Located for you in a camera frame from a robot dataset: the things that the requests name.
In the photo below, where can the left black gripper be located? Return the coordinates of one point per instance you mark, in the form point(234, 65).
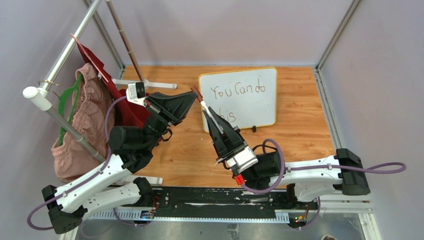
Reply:
point(172, 110)

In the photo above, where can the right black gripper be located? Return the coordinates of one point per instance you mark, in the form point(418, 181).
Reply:
point(233, 139)

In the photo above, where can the brown marker cap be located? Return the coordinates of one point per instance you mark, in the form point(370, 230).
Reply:
point(199, 97)

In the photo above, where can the brown whiteboard marker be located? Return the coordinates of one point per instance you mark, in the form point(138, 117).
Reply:
point(208, 112)

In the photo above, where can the yellow-framed whiteboard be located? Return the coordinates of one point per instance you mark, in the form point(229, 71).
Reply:
point(245, 98)

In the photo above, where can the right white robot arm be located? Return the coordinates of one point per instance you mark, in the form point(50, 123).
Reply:
point(262, 173)

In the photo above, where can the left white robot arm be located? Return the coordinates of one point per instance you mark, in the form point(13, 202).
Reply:
point(130, 151)

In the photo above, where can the red garment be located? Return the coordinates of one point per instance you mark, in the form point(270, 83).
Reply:
point(126, 106)

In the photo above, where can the pink hanger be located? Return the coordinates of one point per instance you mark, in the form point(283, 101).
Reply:
point(90, 59)

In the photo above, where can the pink garment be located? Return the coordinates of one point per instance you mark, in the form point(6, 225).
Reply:
point(71, 159)

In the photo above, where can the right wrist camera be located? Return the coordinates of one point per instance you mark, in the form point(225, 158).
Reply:
point(240, 161)

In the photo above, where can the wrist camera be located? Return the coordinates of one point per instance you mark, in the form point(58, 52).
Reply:
point(136, 90)
point(240, 161)

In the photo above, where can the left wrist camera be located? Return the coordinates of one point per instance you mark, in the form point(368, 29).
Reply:
point(136, 90)

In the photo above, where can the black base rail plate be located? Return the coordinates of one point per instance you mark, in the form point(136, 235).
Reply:
point(211, 204)

